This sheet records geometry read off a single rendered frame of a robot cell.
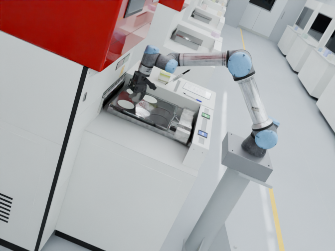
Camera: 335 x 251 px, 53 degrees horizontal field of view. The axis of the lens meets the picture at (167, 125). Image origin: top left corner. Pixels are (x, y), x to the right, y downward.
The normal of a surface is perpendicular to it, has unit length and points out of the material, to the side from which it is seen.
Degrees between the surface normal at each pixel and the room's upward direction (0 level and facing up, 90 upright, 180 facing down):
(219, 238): 90
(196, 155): 90
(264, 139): 94
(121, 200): 90
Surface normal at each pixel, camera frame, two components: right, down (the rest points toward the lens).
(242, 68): -0.29, 0.22
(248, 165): -0.16, 0.41
